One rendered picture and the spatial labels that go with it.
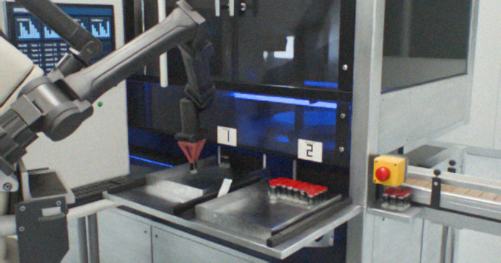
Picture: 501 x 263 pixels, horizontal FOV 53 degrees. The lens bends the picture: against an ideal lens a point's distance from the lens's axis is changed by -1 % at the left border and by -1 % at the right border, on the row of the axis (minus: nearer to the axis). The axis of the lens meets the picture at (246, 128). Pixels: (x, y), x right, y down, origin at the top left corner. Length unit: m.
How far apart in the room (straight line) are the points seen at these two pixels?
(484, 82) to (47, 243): 5.43
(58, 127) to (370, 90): 0.85
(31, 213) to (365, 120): 0.90
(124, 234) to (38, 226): 1.25
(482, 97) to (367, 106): 4.70
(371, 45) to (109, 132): 1.07
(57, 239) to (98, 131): 0.90
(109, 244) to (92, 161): 0.60
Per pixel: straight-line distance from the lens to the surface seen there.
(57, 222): 1.15
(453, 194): 1.54
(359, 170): 1.51
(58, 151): 1.94
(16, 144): 0.97
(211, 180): 1.74
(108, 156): 2.04
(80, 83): 1.02
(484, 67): 6.10
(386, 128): 1.58
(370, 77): 1.45
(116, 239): 2.44
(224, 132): 1.78
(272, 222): 1.38
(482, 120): 6.16
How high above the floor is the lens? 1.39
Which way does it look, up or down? 11 degrees down
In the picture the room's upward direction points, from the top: straight up
